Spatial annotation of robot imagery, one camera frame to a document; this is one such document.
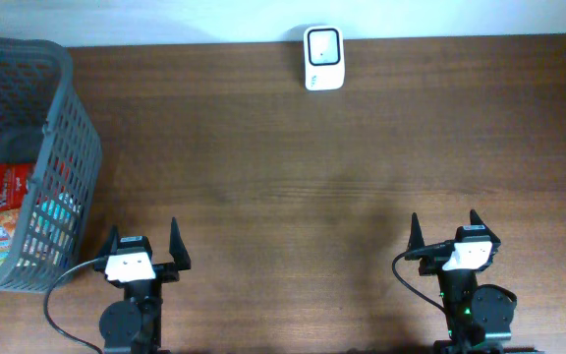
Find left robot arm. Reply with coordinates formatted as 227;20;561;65
93;218;192;354

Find green tissue pack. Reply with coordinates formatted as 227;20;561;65
32;193;83;233

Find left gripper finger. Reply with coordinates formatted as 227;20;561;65
96;225;119;259
169;217;191;269

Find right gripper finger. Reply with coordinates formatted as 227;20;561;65
407;212;425;251
469;209;487;231

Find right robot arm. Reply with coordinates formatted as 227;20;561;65
396;209;536;354

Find red snack bag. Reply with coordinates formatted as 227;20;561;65
0;163;34;211

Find grey plastic mesh basket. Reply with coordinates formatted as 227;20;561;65
0;38;102;293

